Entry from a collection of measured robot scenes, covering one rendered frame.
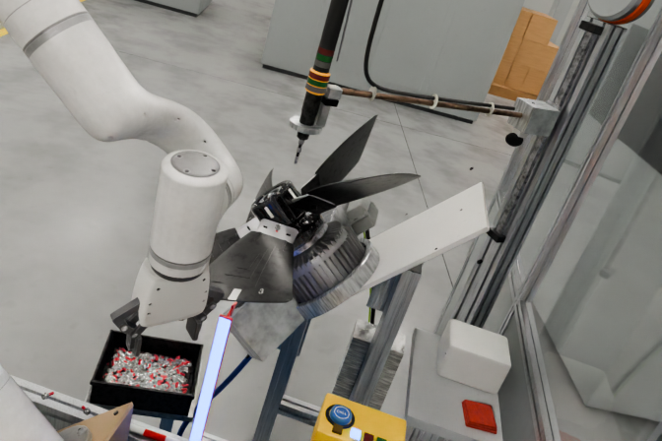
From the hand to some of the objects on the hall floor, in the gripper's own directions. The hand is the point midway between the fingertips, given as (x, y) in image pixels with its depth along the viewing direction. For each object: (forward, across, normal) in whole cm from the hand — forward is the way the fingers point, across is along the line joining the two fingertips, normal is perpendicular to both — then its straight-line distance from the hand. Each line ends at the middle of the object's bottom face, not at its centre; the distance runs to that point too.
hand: (164, 337), depth 92 cm
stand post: (+129, +50, +21) cm, 140 cm away
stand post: (+129, +66, +4) cm, 144 cm away
